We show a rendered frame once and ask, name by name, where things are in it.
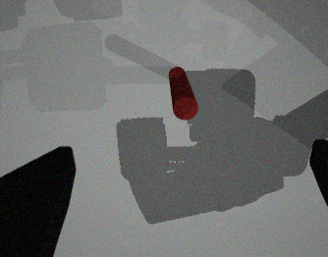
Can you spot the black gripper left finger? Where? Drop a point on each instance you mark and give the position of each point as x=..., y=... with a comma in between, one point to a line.
x=34, y=200

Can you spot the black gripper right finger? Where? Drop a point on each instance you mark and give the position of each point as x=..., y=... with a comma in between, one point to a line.
x=319, y=166

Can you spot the dark red peg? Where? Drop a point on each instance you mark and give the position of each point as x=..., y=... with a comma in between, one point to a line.
x=184, y=102

